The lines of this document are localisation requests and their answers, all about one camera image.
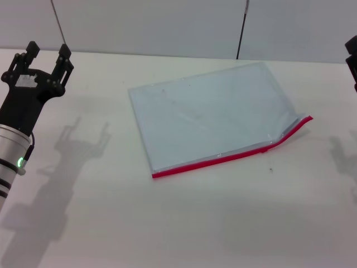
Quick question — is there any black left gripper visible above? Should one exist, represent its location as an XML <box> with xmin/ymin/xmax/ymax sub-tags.
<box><xmin>0</xmin><ymin>41</ymin><xmax>75</xmax><ymax>137</ymax></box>

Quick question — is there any clear document bag red zipper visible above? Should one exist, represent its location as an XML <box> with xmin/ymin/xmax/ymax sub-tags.
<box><xmin>128</xmin><ymin>61</ymin><xmax>315</xmax><ymax>180</ymax></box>

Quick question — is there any left gripper cable with plug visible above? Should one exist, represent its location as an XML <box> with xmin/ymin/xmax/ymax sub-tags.
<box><xmin>20</xmin><ymin>132</ymin><xmax>36</xmax><ymax>176</ymax></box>

